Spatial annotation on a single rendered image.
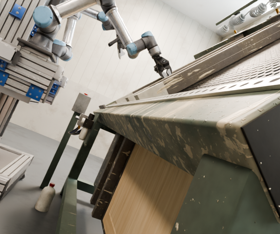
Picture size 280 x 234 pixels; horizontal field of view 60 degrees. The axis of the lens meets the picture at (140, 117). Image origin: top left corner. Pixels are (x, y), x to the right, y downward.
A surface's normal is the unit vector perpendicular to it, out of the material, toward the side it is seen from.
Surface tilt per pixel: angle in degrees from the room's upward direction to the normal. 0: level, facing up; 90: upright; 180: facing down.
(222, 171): 90
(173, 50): 90
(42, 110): 90
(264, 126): 90
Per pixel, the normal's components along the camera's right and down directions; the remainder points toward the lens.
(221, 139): -0.86, 0.46
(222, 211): -0.88, -0.40
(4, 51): 0.24, 0.02
